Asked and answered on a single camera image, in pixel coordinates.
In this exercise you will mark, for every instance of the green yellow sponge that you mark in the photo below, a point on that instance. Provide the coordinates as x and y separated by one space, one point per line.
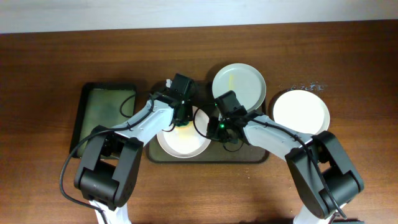
183 124

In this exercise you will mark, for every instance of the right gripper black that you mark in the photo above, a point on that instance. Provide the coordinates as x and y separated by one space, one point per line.
212 132

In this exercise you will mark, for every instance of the white plate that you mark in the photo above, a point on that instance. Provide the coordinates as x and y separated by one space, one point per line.
302 111
246 81
184 141

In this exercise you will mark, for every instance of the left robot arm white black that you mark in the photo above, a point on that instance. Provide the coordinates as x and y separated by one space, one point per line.
109 166

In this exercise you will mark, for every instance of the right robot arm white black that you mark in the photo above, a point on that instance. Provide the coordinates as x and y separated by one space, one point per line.
324 175

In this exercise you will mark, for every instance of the small black water tray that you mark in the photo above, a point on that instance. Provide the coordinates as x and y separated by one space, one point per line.
102 103

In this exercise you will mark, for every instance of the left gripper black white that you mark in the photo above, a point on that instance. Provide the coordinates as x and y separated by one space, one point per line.
189 117

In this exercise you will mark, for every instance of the large dark serving tray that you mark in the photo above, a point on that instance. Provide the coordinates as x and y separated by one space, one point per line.
216 152

